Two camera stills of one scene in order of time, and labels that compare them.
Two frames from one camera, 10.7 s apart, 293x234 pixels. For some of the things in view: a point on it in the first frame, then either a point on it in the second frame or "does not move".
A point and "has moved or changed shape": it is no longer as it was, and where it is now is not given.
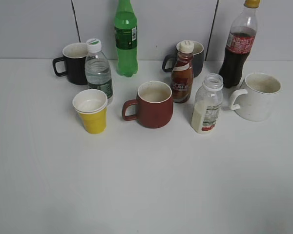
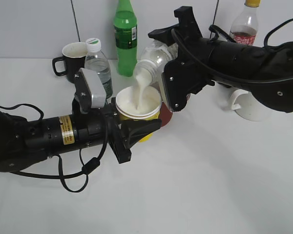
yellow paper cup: (91, 105) has moved or changed shape
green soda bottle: (126, 38) does not move
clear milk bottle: (207, 102) -> (150, 65)
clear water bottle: (97, 69) does not move
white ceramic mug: (256, 100) does not move
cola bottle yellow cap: (241, 36) does not move
